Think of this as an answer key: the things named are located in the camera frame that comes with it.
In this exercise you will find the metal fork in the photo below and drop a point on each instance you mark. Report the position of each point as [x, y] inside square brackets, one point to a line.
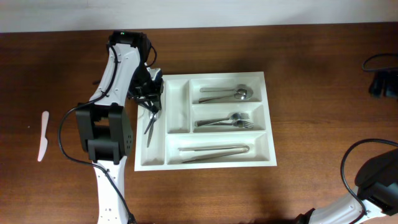
[234, 116]
[238, 124]

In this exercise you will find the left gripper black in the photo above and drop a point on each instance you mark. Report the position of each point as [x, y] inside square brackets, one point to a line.
[157, 89]

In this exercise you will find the metal table knife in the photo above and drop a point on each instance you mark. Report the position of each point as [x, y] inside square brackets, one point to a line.
[216, 155]
[214, 148]

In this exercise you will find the white plastic knife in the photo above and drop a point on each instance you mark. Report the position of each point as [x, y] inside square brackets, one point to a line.
[43, 139]

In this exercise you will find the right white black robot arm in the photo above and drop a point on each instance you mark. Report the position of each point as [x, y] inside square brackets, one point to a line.
[374, 194]

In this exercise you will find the white cutlery organizer tray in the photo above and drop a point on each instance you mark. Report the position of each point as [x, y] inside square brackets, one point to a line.
[175, 127]

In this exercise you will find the metal teaspoon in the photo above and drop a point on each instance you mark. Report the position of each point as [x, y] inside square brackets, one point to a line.
[152, 120]
[150, 132]

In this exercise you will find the large metal spoon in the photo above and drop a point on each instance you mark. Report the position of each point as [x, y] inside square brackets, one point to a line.
[250, 91]
[217, 98]

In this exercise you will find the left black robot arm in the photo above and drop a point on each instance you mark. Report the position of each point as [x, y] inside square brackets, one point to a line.
[104, 127]

